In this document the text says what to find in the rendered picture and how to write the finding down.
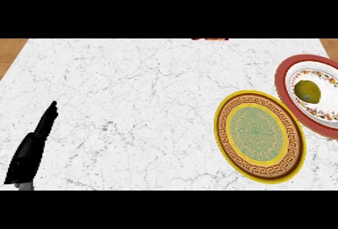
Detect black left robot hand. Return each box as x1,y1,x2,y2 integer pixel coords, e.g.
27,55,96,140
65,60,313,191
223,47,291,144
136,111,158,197
3,100,59,185

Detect yellow brown green patterned plate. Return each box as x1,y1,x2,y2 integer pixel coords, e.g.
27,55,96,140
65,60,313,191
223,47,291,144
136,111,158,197
213,89,307,185

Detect yellow green lemon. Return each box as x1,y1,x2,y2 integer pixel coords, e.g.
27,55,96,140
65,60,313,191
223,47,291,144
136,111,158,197
294,80,322,105

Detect red rimmed white floral plate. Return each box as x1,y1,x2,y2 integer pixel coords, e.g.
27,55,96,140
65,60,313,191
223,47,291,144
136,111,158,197
273,54,338,140

